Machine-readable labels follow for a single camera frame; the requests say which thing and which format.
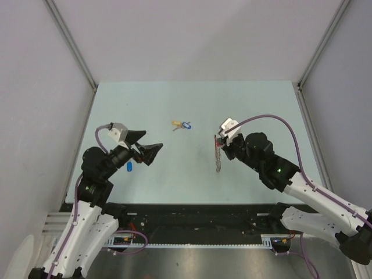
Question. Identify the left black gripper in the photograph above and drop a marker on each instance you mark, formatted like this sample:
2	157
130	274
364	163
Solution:
147	151

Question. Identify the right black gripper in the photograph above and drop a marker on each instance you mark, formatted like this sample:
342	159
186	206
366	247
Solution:
227	147

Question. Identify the red handled keyring holder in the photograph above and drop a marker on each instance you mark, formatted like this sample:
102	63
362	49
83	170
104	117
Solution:
217	153

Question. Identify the key with blue white tag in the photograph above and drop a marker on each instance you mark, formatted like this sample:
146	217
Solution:
183	125

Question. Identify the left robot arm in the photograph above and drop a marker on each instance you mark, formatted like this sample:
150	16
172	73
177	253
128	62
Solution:
93	219

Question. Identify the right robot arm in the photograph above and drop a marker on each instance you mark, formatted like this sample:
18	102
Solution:
335	220

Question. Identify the key with solid blue tag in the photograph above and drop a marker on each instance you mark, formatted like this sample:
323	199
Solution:
129	165

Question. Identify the key with yellow tag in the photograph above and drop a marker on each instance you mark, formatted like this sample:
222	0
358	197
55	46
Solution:
175	123

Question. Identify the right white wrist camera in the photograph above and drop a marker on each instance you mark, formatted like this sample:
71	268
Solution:
229	129

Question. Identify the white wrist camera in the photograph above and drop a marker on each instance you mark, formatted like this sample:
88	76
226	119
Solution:
118	133
229	129

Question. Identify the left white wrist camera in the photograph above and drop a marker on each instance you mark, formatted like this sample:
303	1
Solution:
118	133

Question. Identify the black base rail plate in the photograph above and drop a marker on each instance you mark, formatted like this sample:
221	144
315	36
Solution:
171	220

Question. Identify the left aluminium frame post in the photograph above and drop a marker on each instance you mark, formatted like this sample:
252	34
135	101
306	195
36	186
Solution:
70	42

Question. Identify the aluminium frame post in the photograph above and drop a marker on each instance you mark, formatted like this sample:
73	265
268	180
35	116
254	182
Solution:
70	42
326	37

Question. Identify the right aluminium frame post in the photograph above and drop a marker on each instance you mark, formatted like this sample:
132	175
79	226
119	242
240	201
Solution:
326	37

